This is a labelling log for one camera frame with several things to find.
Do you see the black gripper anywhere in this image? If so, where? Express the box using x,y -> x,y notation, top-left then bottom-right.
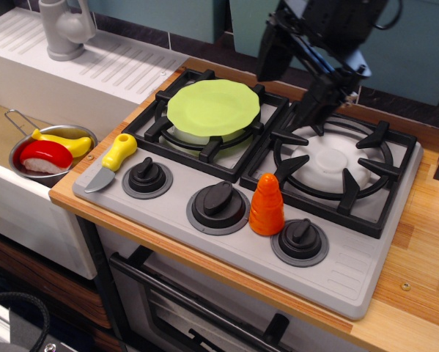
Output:
256,1 -> 372,131

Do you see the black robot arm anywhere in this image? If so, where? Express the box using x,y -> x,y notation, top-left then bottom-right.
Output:
256,1 -> 403,131

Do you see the orange toy carrot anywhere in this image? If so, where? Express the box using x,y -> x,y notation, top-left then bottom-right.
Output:
248,173 -> 285,236

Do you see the light green plastic plate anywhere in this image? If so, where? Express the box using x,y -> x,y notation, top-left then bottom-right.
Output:
166,79 -> 260,137

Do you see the black left burner grate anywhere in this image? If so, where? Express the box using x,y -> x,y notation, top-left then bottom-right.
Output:
125,69 -> 289,182

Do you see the black burner grate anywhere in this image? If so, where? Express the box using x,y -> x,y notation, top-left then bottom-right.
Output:
240,103 -> 416,238
125,69 -> 289,182

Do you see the black right burner grate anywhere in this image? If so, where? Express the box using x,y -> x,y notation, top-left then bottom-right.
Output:
240,103 -> 416,238

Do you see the black middle stove knob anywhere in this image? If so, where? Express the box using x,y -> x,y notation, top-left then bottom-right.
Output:
186,181 -> 251,236

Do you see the black stove knob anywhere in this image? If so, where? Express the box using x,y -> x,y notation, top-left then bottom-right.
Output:
271,219 -> 329,268
186,181 -> 251,236
122,157 -> 174,199

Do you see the black right stove knob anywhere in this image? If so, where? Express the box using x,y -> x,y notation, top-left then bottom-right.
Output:
271,219 -> 329,268

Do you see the white toy sink unit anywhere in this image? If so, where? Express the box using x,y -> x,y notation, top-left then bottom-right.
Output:
0,8 -> 186,279

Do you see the grey toy stove top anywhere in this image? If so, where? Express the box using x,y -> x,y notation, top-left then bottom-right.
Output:
71,69 -> 424,322

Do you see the black left stove knob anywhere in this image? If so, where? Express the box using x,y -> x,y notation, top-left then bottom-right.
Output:
122,157 -> 174,199

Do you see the yellow toy banana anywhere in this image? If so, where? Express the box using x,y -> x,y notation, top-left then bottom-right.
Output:
32,129 -> 92,158

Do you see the grey toy faucet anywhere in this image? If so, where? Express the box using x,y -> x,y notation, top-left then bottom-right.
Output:
39,0 -> 96,62

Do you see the small metal pot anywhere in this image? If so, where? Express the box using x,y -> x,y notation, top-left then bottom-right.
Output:
4,109 -> 97,187

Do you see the red and white toy sushi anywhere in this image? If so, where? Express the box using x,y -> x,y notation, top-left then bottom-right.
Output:
19,140 -> 73,175

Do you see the toy oven door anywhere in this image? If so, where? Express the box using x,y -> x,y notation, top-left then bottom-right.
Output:
108,246 -> 359,351

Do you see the yellow handled toy knife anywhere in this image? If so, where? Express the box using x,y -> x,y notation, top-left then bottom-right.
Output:
84,133 -> 138,194

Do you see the black braided cable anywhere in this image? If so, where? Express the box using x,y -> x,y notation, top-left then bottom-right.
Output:
0,292 -> 51,352

